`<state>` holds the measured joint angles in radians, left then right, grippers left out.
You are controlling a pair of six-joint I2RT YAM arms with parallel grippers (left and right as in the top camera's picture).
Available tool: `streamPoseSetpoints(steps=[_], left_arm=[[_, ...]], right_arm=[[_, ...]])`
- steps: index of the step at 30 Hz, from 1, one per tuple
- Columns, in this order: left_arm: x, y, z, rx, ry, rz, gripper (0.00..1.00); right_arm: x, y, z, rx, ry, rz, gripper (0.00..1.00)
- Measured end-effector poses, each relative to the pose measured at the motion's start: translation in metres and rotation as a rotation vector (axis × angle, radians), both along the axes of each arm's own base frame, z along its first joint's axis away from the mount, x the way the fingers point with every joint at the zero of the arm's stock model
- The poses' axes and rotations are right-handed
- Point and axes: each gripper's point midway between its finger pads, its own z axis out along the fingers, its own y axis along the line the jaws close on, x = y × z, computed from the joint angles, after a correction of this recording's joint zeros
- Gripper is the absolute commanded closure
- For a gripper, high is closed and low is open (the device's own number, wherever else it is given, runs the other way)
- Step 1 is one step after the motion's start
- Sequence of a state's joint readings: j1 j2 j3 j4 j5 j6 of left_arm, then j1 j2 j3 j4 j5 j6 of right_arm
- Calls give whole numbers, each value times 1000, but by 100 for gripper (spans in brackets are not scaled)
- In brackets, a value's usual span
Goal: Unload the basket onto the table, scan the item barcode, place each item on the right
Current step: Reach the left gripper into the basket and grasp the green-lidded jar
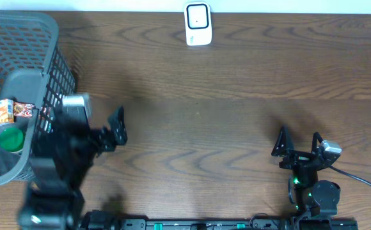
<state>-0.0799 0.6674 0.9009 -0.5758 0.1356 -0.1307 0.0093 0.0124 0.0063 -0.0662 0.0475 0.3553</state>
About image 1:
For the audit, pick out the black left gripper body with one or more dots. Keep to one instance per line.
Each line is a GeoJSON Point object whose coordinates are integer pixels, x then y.
{"type": "Point", "coordinates": [99, 144]}

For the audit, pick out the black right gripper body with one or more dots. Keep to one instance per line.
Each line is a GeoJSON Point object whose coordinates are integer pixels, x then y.
{"type": "Point", "coordinates": [298, 159]}

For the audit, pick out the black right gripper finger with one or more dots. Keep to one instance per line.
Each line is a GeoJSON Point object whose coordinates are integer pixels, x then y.
{"type": "Point", "coordinates": [316, 140]}
{"type": "Point", "coordinates": [284, 145]}

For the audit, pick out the red chocolate bar wrapper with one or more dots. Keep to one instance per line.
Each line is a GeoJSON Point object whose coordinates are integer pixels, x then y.
{"type": "Point", "coordinates": [24, 110]}

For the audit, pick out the green lid jar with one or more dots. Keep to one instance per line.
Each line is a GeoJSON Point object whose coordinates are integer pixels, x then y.
{"type": "Point", "coordinates": [12, 140]}

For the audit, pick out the orange juice carton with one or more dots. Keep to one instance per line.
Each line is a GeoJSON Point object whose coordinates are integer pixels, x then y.
{"type": "Point", "coordinates": [6, 112]}

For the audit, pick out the white Panadol box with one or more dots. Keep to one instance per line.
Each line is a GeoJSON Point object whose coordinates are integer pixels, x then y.
{"type": "Point", "coordinates": [46, 118]}

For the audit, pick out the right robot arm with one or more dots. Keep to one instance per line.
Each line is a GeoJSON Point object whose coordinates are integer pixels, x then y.
{"type": "Point", "coordinates": [312, 196]}

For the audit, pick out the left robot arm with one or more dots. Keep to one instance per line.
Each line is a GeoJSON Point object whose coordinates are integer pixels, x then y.
{"type": "Point", "coordinates": [61, 159]}

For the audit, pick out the white barcode scanner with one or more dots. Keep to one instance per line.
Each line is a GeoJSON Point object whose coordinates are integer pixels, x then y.
{"type": "Point", "coordinates": [198, 25]}

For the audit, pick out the grey plastic shopping basket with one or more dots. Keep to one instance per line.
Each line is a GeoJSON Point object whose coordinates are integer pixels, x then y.
{"type": "Point", "coordinates": [33, 71]}

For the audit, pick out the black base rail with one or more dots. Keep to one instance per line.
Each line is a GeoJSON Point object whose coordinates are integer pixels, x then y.
{"type": "Point", "coordinates": [100, 220]}

